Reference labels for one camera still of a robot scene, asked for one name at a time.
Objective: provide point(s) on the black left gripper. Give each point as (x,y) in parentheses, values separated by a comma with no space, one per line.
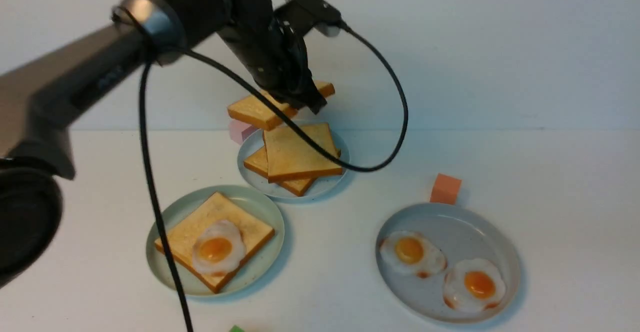
(269,45)

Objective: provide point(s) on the toast slice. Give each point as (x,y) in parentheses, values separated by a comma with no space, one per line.
(182,237)
(291,158)
(257,163)
(251,111)

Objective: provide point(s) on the fried egg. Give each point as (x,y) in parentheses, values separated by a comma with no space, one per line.
(473,285)
(410,253)
(219,250)

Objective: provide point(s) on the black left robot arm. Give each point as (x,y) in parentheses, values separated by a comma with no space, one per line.
(41,99)

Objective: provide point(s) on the light blue bread plate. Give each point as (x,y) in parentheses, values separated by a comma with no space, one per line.
(323,187)

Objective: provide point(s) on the pink cube block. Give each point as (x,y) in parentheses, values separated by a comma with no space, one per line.
(239,131)

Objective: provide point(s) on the orange cube block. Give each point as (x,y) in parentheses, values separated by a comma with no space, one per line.
(445,189)

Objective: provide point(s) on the grey speckled egg plate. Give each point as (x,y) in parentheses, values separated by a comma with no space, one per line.
(461,234)

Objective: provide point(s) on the green cube block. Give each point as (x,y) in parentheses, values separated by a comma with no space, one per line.
(236,328)

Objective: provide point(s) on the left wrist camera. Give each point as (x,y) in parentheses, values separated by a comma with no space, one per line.
(312,7)

